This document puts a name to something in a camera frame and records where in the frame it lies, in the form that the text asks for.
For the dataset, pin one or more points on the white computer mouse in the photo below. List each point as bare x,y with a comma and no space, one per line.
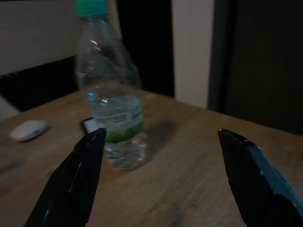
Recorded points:
29,130

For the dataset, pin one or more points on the white fridge cabinet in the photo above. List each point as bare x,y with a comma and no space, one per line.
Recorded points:
193,52

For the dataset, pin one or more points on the clear water bottle green cap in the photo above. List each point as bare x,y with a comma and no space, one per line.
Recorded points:
111,82

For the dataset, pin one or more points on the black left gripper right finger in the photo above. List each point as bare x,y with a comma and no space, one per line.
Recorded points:
258,186

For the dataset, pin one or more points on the light wooden table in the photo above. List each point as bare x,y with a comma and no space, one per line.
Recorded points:
177,165

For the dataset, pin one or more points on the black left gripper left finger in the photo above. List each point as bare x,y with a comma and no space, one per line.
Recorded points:
71,184

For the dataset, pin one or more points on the grey freezer door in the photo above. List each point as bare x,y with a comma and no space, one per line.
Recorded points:
265,66

